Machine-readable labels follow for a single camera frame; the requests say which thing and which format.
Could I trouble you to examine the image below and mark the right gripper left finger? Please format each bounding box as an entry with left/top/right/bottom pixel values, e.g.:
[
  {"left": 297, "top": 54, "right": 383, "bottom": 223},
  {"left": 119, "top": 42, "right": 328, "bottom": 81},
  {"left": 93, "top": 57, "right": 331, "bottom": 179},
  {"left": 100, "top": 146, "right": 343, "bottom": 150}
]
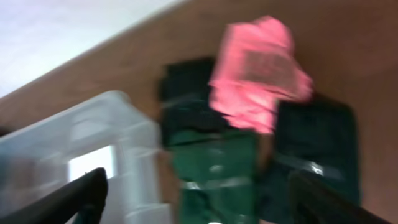
[{"left": 1, "top": 167, "right": 108, "bottom": 224}]

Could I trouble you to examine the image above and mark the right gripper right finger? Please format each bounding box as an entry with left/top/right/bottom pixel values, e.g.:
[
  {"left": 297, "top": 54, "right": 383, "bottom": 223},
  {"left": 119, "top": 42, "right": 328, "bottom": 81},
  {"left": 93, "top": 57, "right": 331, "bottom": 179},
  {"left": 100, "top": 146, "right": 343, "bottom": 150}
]
[{"left": 289, "top": 172, "right": 390, "bottom": 224}]

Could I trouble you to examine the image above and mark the navy taped garment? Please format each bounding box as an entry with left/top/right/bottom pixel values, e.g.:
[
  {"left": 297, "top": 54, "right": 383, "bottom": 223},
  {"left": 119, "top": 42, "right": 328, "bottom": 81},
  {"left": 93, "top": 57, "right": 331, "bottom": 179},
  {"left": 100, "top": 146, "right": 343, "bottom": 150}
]
[{"left": 259, "top": 95, "right": 361, "bottom": 223}]

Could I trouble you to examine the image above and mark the dark green garment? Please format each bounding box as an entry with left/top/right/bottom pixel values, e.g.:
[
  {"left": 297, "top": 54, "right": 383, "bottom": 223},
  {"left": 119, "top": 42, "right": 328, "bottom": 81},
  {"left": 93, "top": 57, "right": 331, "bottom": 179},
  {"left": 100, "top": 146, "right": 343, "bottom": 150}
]
[{"left": 167, "top": 129, "right": 258, "bottom": 224}]

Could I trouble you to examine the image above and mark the black taped garment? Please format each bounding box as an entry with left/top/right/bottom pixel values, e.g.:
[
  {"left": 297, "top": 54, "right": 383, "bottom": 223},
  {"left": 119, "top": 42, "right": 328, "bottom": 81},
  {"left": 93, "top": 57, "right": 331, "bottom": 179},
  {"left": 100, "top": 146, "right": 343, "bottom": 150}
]
[{"left": 159, "top": 57, "right": 230, "bottom": 146}]

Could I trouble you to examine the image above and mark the pink printed t-shirt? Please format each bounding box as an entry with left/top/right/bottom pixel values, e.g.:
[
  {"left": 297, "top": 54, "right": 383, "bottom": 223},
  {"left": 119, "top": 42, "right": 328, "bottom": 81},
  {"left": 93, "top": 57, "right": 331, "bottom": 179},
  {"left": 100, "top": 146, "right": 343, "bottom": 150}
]
[{"left": 209, "top": 16, "right": 313, "bottom": 134}]

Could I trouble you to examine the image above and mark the white label in bin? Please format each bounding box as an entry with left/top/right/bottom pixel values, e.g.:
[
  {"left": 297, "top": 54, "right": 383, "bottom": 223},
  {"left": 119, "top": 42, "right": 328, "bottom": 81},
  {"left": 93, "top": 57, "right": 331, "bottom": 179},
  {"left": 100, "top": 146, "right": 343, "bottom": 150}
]
[{"left": 68, "top": 146, "right": 116, "bottom": 182}]

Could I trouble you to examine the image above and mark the clear plastic storage bin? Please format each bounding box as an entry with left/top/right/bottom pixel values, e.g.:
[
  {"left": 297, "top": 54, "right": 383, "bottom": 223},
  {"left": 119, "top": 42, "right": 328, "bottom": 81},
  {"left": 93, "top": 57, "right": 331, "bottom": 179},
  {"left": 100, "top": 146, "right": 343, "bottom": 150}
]
[{"left": 1, "top": 91, "right": 173, "bottom": 224}]

